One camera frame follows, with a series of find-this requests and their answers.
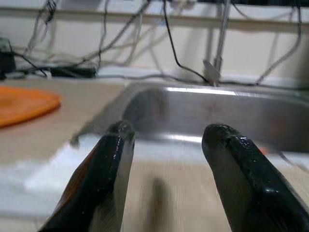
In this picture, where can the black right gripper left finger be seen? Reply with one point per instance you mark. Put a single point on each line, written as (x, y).
(96, 181)

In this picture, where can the beige towel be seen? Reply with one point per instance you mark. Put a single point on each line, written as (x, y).
(181, 217)

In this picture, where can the beige counter mat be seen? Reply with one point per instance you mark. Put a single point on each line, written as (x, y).
(60, 133)

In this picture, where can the metal faucet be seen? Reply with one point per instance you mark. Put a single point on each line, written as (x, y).
(220, 36)

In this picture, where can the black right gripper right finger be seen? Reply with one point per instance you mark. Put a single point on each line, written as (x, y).
(241, 181)

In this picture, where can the orange plastic plate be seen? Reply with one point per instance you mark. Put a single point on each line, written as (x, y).
(24, 106)

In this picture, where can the black boxy charger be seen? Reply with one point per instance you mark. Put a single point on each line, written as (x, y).
(6, 62)

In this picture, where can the flat black power brick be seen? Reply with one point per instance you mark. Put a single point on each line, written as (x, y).
(72, 72)

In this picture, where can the stainless steel sink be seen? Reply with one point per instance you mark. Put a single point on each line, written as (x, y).
(193, 113)

